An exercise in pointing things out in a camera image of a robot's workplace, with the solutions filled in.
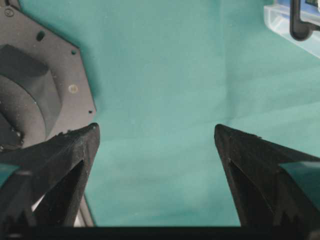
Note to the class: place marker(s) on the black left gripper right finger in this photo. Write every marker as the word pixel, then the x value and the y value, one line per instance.
pixel 271 184

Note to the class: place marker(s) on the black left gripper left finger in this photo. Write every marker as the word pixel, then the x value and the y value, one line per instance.
pixel 50 180

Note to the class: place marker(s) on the blue cloth inside case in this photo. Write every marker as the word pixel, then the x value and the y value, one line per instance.
pixel 283 2

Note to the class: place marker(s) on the clear plastic storage case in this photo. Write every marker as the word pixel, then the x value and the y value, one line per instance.
pixel 277 19

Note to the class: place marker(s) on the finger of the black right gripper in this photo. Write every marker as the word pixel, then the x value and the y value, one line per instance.
pixel 300 30

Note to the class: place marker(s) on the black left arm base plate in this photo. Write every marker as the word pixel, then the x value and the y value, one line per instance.
pixel 44 89

